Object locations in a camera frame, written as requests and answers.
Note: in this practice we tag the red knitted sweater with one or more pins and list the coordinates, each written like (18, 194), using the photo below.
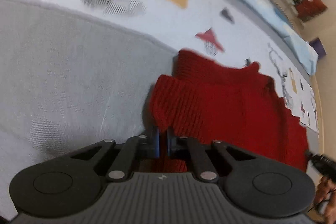
(207, 101)

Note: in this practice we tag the white deer-print bed cover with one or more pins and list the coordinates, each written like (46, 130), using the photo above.
(228, 31)

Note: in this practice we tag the dark red bag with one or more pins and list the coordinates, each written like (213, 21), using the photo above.
(309, 9)

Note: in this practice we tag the grey bed sheet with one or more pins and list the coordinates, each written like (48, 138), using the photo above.
(69, 80)

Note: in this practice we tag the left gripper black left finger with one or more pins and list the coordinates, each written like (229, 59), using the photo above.
(70, 183)

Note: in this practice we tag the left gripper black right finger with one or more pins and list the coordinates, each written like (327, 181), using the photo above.
(253, 183)

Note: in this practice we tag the person's right hand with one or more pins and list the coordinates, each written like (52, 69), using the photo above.
(326, 194)

